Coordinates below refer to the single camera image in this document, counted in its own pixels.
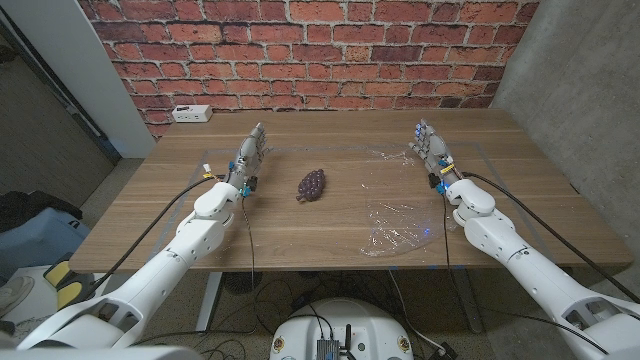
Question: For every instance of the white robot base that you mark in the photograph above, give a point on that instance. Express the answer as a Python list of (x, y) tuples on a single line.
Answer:
[(345, 320)]

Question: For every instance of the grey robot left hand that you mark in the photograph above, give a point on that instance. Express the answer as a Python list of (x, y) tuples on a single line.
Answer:
[(247, 157)]

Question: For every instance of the white table leg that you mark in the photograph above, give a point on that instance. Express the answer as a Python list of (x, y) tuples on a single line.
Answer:
[(210, 300)]

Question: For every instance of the black cloth bundle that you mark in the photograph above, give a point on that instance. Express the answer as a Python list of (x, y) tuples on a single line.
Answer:
[(25, 205)]

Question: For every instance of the white box with grey disc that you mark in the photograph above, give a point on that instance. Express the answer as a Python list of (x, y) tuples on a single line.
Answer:
[(42, 300)]

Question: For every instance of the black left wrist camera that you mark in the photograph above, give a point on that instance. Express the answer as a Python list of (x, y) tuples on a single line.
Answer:
[(252, 183)]

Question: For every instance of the black floor adapter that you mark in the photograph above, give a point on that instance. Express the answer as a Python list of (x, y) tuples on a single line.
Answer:
[(448, 351)]

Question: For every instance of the white power strip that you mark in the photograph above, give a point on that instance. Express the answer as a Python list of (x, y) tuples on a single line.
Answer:
[(192, 113)]

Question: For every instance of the grey electronics box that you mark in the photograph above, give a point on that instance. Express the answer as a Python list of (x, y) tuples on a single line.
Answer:
[(327, 349)]

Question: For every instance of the dark brown pinecone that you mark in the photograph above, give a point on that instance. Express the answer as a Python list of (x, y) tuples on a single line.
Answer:
[(311, 185)]

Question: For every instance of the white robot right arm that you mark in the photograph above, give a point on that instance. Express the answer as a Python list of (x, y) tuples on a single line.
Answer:
[(540, 280)]

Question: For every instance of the clear plastic wrap sheet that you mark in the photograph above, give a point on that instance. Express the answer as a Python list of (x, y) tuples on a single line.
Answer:
[(400, 225)]

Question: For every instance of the grey table leg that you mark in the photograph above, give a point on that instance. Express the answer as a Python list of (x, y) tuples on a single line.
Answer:
[(467, 305)]

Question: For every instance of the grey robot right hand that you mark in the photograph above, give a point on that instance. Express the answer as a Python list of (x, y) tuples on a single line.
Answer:
[(434, 147)]

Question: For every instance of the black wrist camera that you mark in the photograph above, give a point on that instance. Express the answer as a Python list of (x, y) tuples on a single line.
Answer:
[(252, 183), (433, 180)]

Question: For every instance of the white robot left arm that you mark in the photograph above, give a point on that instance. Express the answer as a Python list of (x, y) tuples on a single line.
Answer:
[(150, 285)]

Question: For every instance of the yellow and black pad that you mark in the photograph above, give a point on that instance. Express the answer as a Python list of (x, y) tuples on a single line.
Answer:
[(57, 272)]

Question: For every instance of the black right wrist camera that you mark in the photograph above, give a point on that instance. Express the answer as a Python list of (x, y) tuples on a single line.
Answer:
[(433, 180)]

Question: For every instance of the black antenna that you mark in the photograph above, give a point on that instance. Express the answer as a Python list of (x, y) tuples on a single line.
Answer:
[(348, 337)]

